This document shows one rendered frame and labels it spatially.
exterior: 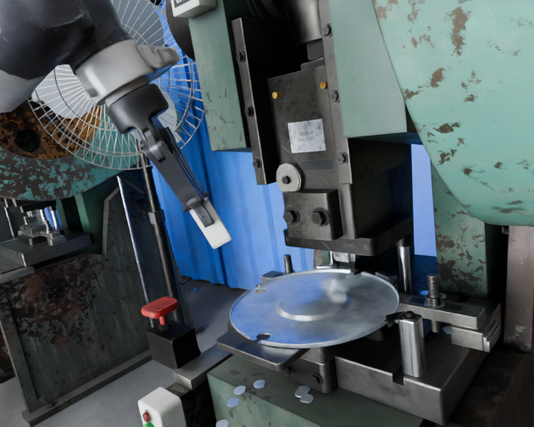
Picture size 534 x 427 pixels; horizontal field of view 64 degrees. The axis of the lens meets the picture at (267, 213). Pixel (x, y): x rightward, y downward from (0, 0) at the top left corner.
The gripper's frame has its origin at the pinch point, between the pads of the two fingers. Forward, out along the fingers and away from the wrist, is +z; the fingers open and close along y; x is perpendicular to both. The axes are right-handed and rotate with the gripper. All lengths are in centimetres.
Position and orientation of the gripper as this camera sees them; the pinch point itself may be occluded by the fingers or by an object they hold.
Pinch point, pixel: (210, 223)
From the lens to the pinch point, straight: 61.5
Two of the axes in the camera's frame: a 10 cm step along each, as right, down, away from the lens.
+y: 1.0, 2.4, -9.7
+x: 8.7, -5.0, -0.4
